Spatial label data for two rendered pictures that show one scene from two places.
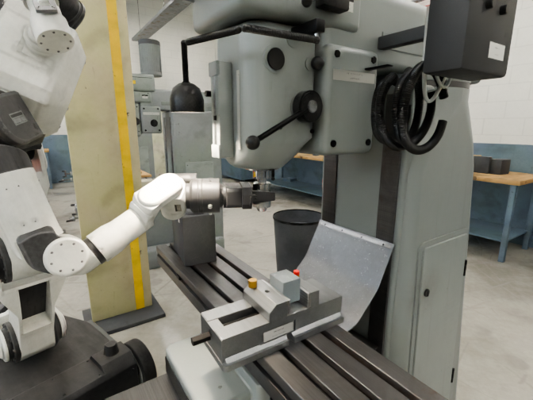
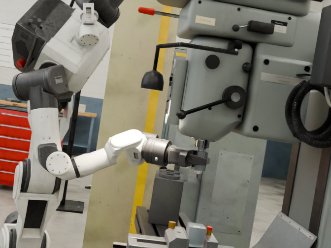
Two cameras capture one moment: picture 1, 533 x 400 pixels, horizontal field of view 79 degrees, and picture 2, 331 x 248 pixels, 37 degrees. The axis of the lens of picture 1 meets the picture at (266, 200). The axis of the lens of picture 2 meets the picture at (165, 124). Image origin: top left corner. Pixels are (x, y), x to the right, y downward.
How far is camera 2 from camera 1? 87 cm
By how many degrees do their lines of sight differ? 28
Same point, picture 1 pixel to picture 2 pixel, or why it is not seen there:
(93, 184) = not seen: hidden behind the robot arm
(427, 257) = not seen: outside the picture
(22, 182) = (49, 115)
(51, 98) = (79, 70)
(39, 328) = (31, 238)
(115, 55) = (163, 31)
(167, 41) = not seen: hidden behind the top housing
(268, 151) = (199, 124)
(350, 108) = (278, 103)
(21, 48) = (73, 40)
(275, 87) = (210, 80)
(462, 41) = (323, 65)
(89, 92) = (131, 62)
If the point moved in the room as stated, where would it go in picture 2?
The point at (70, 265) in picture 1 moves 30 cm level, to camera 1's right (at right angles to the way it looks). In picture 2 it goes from (58, 169) to (140, 189)
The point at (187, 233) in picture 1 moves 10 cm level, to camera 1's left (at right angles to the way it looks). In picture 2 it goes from (156, 193) to (135, 187)
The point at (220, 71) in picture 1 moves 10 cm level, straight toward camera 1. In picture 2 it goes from (178, 66) to (168, 62)
